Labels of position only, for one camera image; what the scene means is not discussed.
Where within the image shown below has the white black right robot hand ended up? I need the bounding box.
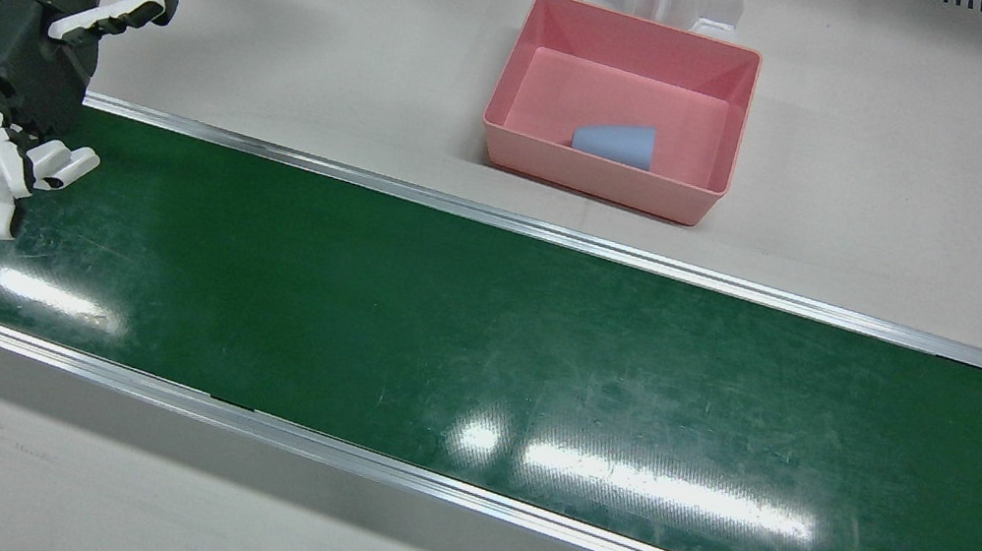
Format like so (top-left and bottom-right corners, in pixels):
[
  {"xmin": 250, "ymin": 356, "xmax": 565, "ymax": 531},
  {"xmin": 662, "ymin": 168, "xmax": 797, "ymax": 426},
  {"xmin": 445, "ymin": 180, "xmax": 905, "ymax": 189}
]
[{"xmin": 0, "ymin": 0, "xmax": 170, "ymax": 263}]

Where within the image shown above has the blue plastic cup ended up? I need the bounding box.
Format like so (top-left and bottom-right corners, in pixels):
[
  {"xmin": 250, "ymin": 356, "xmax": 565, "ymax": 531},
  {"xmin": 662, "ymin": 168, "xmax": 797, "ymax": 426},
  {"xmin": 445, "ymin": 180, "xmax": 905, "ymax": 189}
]
[{"xmin": 568, "ymin": 113, "xmax": 660, "ymax": 173}]

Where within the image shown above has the pink plastic box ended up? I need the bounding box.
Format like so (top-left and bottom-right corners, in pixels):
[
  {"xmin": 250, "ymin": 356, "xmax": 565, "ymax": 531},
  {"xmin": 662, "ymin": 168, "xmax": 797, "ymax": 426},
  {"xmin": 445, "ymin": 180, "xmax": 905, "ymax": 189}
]
[{"xmin": 470, "ymin": 0, "xmax": 769, "ymax": 235}]

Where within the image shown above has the green conveyor belt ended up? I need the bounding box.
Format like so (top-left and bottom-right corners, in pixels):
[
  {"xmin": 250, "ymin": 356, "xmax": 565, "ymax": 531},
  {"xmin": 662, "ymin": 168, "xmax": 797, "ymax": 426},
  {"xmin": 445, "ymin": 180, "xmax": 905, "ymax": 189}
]
[{"xmin": 0, "ymin": 54, "xmax": 982, "ymax": 551}]

